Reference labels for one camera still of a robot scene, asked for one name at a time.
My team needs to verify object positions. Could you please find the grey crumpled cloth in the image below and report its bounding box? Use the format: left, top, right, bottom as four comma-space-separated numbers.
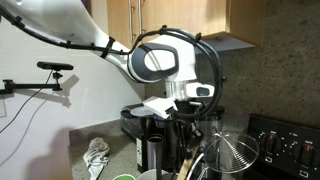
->
83, 137, 110, 180

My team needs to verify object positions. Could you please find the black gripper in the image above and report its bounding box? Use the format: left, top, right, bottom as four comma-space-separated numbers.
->
166, 101, 214, 157

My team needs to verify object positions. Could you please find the wooden spoon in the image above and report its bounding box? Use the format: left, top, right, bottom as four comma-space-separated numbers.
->
177, 147, 198, 180

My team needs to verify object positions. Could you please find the black electric stove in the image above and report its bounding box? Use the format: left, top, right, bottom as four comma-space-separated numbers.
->
244, 113, 320, 180

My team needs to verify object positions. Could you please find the white mug green inside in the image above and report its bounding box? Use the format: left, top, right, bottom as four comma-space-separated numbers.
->
112, 174, 136, 180

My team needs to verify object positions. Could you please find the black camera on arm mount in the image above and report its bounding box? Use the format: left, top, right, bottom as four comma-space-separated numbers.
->
0, 61, 74, 95

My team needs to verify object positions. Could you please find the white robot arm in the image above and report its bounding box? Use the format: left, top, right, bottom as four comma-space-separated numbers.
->
0, 0, 221, 122

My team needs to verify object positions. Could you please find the black silver coffee maker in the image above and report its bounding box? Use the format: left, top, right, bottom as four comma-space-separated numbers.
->
120, 104, 165, 140

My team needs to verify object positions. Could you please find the wooden upper cabinet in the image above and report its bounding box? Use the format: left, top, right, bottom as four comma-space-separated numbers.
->
107, 0, 266, 51

